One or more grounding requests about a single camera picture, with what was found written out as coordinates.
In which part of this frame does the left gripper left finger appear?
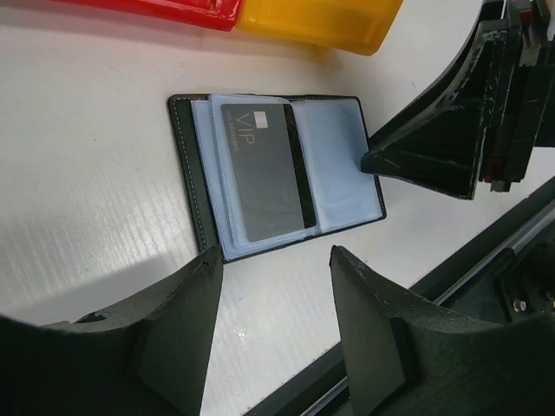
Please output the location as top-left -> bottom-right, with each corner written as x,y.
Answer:
1,246 -> 223,415

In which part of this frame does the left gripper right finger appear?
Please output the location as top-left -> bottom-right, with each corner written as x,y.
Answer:
330,246 -> 554,415

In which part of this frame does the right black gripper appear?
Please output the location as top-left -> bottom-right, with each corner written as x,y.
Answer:
360,1 -> 554,199

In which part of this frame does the black VIP card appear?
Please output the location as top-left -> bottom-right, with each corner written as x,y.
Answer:
221,103 -> 317,243

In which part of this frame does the black leather card holder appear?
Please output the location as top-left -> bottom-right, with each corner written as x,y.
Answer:
167,94 -> 387,263

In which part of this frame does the yellow plastic bin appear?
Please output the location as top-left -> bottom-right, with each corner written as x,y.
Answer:
236,0 -> 402,55

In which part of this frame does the red plastic bin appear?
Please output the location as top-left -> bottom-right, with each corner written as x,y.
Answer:
67,0 -> 241,32

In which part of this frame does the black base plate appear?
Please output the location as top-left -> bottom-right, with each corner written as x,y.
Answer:
252,181 -> 554,415

